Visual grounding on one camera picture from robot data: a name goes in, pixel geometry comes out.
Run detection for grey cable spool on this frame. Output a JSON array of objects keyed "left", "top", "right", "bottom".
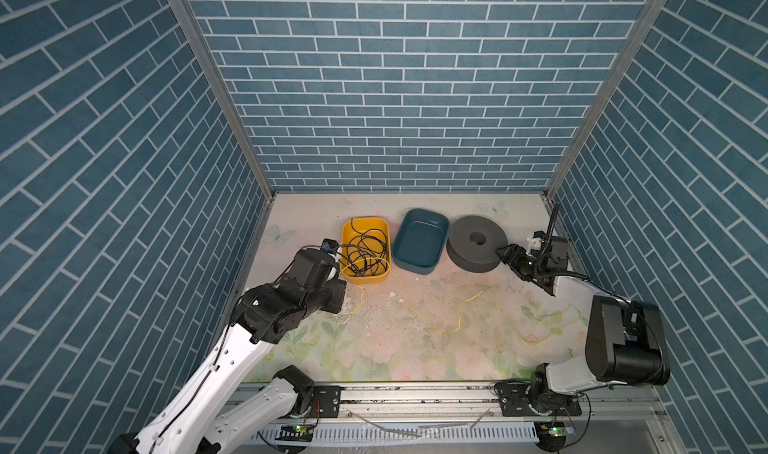
[{"left": 446, "top": 215, "right": 508, "bottom": 273}]

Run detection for yellow cable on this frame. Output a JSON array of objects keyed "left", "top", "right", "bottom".
[{"left": 338, "top": 270, "right": 586, "bottom": 344}]

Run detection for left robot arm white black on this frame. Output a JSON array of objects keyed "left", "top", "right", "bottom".
[{"left": 108, "top": 239, "right": 347, "bottom": 453}]

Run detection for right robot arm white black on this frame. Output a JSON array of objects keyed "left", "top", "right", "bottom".
[{"left": 496, "top": 231, "right": 671, "bottom": 416}]

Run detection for yellow plastic bin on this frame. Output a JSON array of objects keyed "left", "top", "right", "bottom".
[{"left": 340, "top": 216, "right": 391, "bottom": 285}]

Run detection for teal plastic bin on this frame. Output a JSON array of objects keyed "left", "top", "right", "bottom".
[{"left": 392, "top": 208, "right": 450, "bottom": 275}]

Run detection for left green circuit board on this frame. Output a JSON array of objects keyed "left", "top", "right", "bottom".
[{"left": 275, "top": 425, "right": 315, "bottom": 444}]

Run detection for green circuit board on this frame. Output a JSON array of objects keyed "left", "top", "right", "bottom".
[
  {"left": 539, "top": 422, "right": 575, "bottom": 438},
  {"left": 275, "top": 425, "right": 315, "bottom": 444}
]

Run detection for right green circuit board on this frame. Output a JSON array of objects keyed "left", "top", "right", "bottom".
[{"left": 539, "top": 422, "right": 575, "bottom": 438}]

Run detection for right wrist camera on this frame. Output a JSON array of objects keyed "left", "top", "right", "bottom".
[{"left": 527, "top": 230, "right": 546, "bottom": 253}]

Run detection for black cable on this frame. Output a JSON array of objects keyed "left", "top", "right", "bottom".
[{"left": 326, "top": 216, "right": 390, "bottom": 278}]

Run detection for white slotted cable duct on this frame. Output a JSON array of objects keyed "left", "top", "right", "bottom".
[{"left": 252, "top": 422, "right": 539, "bottom": 447}]

